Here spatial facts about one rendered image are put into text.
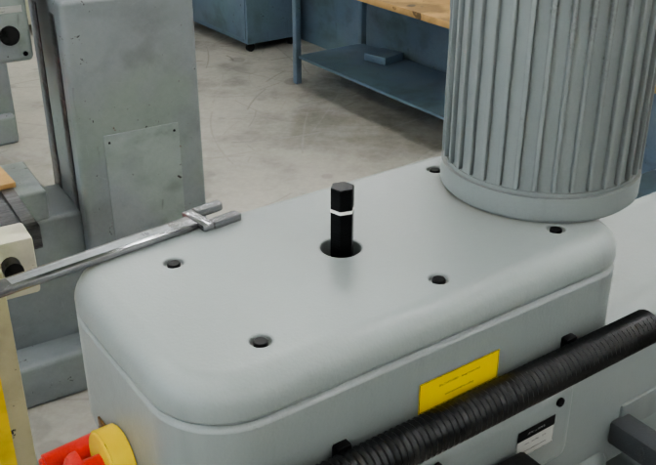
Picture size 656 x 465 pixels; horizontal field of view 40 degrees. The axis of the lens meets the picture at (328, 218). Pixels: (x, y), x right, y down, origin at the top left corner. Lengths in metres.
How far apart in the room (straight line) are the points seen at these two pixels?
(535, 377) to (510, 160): 0.20
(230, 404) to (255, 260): 0.18
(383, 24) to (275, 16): 1.16
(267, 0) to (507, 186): 7.43
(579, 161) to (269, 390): 0.37
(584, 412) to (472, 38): 0.41
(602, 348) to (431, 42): 6.38
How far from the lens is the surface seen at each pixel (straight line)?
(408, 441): 0.72
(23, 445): 2.98
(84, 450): 0.89
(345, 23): 8.06
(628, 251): 1.13
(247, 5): 8.14
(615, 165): 0.88
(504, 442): 0.90
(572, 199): 0.86
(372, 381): 0.71
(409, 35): 7.37
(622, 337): 0.88
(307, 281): 0.75
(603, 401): 1.02
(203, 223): 0.84
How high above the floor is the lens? 2.27
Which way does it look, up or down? 26 degrees down
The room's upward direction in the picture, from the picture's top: straight up
